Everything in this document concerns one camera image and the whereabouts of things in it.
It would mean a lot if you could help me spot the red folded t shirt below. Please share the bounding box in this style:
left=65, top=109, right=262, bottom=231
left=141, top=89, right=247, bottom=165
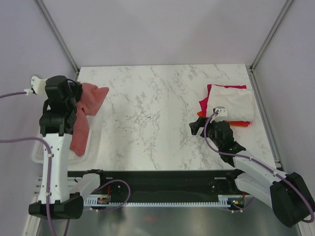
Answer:
left=198, top=84, right=253, bottom=125

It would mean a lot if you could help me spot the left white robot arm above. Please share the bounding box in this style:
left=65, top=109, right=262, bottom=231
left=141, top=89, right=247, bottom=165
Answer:
left=29, top=75, right=108, bottom=220

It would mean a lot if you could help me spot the pink t shirt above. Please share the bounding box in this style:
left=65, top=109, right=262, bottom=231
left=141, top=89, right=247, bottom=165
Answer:
left=69, top=83, right=109, bottom=157

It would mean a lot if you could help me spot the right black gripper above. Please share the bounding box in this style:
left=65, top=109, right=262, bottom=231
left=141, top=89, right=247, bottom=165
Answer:
left=189, top=116, right=222, bottom=149

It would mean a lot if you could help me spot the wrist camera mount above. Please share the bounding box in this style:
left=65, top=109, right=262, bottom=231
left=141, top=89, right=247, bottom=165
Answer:
left=24, top=75, right=47, bottom=98
left=213, top=107, right=228, bottom=122

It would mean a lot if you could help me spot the aluminium frame post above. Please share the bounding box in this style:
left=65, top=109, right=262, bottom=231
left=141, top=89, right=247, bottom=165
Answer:
left=249, top=0, right=295, bottom=73
left=34, top=0, right=80, bottom=76

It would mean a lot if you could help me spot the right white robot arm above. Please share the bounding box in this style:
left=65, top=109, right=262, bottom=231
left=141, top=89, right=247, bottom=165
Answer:
left=189, top=117, right=315, bottom=228

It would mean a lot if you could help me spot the orange folded t shirt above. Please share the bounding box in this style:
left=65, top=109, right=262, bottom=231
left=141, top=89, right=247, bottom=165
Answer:
left=197, top=111, right=251, bottom=127

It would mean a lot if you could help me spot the white plastic basket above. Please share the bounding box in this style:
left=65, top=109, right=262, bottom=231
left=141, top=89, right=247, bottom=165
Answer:
left=31, top=115, right=95, bottom=164

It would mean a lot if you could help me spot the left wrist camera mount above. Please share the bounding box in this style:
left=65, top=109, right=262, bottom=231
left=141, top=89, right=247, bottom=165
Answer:
left=24, top=75, right=47, bottom=98

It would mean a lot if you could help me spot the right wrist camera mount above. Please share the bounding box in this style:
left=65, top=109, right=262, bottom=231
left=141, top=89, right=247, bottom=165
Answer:
left=213, top=107, right=228, bottom=122

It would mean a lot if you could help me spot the left aluminium frame post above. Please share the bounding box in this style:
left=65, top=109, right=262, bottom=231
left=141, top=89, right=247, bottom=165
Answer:
left=34, top=0, right=80, bottom=76

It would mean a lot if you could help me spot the white cable duct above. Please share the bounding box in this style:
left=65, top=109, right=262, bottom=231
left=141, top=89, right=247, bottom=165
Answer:
left=84, top=193, right=243, bottom=207

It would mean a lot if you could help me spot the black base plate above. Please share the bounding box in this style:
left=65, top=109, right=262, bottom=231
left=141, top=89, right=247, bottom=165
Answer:
left=68, top=169, right=256, bottom=204

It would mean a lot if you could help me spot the right aluminium frame post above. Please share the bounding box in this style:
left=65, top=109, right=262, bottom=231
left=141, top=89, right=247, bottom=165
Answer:
left=249, top=0, right=295, bottom=73

